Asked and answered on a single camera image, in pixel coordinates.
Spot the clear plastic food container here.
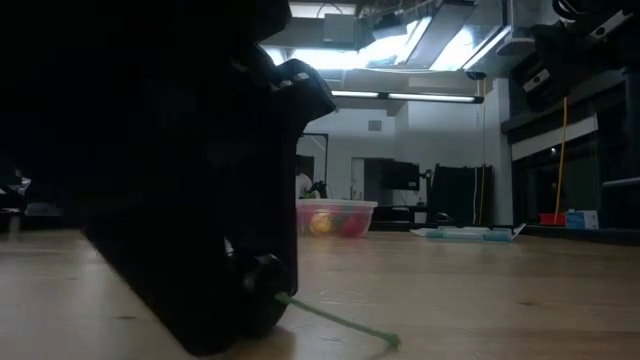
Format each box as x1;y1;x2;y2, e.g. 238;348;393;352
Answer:
296;198;379;240

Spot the black wall monitor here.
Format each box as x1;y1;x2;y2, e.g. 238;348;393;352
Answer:
381;159;422;192

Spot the blue and white box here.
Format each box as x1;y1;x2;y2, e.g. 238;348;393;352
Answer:
565;209;600;231

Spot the thin yellow hanging cable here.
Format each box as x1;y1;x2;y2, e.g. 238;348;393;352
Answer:
478;78;488;226

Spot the red toy pepper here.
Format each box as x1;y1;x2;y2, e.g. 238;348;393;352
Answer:
339;213;370;238

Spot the long ceiling light strip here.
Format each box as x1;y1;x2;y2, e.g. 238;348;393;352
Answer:
330;88;485;105

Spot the dark toy blackberry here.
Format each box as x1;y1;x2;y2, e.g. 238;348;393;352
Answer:
239;253;403;350

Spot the blue-rimmed clear container lid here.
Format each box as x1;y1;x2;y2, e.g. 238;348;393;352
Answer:
409;222;527;244

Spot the black standing panel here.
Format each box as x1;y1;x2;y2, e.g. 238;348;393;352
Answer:
429;163;495;227

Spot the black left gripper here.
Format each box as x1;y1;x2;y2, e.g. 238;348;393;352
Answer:
0;0;337;301

